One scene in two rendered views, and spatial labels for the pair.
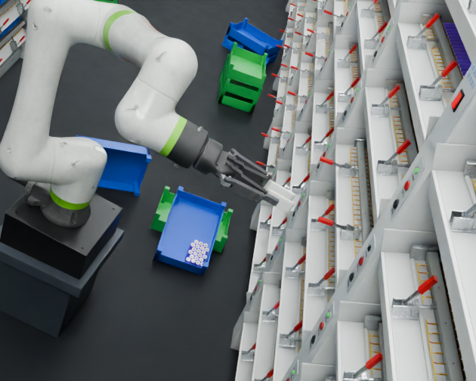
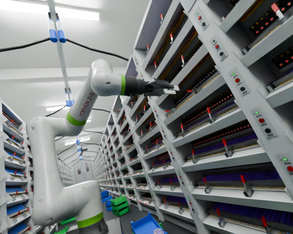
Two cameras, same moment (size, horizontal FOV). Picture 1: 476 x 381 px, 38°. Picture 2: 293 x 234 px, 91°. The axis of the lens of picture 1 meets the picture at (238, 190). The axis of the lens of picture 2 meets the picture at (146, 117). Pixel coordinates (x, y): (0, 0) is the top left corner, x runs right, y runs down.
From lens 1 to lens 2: 1.37 m
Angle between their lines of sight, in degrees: 54
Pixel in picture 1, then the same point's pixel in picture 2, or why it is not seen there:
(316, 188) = (170, 139)
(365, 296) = (233, 45)
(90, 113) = not seen: outside the picture
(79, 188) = (94, 202)
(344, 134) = (162, 117)
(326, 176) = (169, 133)
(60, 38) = (47, 127)
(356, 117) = (160, 110)
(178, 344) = not seen: outside the picture
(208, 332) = not seen: outside the picture
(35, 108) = (48, 166)
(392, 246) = (218, 22)
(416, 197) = (206, 7)
